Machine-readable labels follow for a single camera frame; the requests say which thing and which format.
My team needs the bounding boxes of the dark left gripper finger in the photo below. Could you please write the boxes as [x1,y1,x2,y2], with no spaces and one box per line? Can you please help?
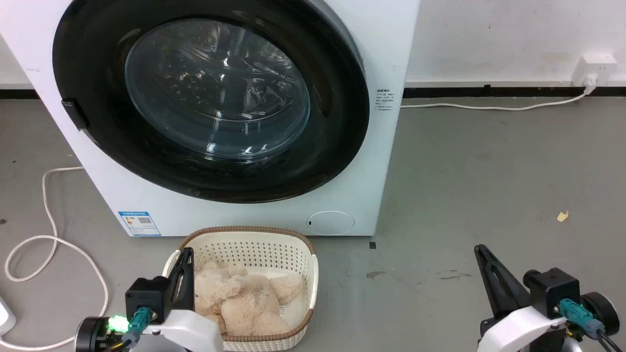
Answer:
[168,249,187,314]
[182,247,196,311]

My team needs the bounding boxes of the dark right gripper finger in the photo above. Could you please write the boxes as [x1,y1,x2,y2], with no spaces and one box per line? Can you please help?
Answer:
[474,245,514,319]
[478,244,532,309]

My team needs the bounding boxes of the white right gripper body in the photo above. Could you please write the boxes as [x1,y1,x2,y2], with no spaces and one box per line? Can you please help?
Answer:
[478,306,569,352]

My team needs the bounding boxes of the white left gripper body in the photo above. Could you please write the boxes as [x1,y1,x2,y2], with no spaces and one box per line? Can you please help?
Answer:
[141,308,224,352]

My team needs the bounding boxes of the round black glass washer door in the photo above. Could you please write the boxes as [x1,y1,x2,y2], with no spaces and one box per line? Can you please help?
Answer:
[52,0,370,204]

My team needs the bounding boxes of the white front-load washing machine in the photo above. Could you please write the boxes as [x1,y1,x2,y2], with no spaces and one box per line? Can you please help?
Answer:
[0,0,421,238]

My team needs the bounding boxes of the beige plush toy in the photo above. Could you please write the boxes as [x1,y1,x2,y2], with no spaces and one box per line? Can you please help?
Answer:
[195,261,304,337]

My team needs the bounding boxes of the blue energy label sticker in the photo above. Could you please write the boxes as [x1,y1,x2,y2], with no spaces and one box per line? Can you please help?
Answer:
[118,211,162,237]

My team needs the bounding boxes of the white basket with brown rim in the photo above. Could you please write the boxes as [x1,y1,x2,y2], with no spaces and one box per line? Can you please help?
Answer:
[162,226,319,352]

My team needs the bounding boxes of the oval white filter cover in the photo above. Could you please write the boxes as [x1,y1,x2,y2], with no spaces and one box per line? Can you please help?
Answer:
[306,211,356,236]

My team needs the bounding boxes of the white power strip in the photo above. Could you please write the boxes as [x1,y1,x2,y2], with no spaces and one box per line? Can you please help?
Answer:
[0,295,17,337]

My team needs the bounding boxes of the small white text sticker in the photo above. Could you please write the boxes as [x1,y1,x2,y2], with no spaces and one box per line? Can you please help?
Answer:
[375,88,396,114]

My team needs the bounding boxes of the teal left camera cable plug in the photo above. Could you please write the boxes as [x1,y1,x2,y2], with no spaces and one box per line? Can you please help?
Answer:
[121,307,158,344]

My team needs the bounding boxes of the teal camera cable plug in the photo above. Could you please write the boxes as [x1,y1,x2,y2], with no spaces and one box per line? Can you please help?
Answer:
[121,307,158,344]
[559,299,626,352]

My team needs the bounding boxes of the teal right camera cable plug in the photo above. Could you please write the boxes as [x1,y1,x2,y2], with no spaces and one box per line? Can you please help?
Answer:
[559,299,626,352]

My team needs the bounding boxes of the long looped white cable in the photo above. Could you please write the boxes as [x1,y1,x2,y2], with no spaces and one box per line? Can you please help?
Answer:
[4,166,110,352]

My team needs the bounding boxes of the white power cord with plug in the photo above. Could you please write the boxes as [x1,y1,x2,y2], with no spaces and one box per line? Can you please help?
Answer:
[400,73,599,111]

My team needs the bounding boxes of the white wall socket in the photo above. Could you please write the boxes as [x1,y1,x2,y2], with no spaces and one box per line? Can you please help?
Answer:
[572,53,618,88]

